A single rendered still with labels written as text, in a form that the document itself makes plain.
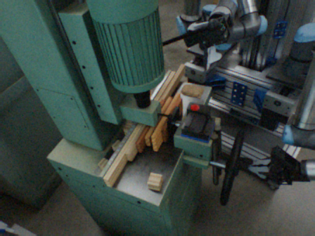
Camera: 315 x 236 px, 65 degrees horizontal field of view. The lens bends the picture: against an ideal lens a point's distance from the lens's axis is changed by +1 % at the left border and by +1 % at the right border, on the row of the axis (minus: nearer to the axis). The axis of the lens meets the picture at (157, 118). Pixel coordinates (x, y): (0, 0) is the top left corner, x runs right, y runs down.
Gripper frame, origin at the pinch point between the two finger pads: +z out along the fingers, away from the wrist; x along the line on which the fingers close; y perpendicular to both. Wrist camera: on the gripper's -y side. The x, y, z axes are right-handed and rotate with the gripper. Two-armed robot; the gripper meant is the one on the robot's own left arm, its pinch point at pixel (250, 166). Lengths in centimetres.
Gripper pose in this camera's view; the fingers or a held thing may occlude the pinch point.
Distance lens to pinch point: 111.6
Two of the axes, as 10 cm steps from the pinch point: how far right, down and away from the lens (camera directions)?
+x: 4.1, -7.0, 5.9
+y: 5.5, 7.0, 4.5
